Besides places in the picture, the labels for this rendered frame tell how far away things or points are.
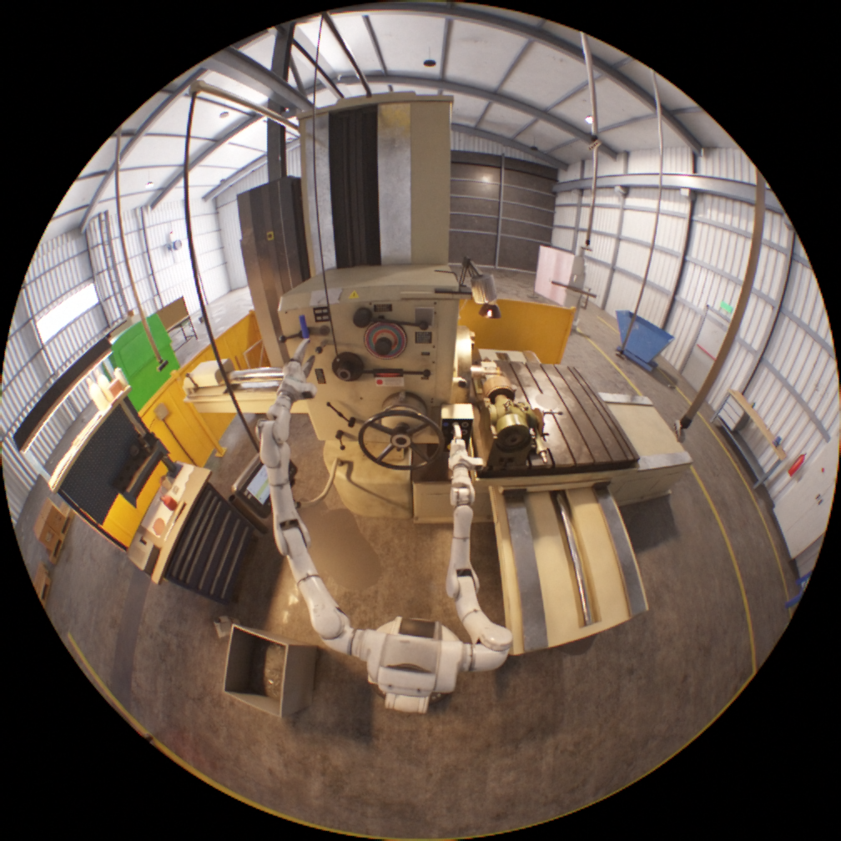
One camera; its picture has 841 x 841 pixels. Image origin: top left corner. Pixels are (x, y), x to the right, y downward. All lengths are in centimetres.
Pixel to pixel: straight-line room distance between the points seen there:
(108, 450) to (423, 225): 245
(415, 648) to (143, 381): 441
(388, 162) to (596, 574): 266
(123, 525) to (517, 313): 515
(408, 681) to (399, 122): 222
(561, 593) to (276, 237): 272
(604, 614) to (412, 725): 148
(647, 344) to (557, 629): 629
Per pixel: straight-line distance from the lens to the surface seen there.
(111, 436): 215
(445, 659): 75
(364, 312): 100
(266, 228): 193
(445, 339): 108
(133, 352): 438
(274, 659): 209
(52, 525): 668
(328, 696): 231
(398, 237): 164
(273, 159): 635
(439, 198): 165
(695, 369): 840
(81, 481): 212
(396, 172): 168
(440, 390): 121
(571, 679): 249
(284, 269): 189
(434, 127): 177
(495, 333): 381
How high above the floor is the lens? 213
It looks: 43 degrees down
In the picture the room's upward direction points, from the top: straight up
